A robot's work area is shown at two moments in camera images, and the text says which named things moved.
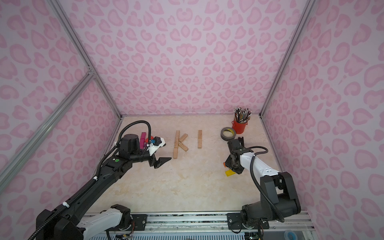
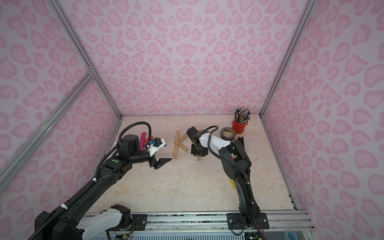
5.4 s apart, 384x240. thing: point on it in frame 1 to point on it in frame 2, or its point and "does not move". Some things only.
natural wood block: (183, 137) does not move
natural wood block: (180, 144) does not move
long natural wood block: (175, 153) does not move
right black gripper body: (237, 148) to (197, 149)
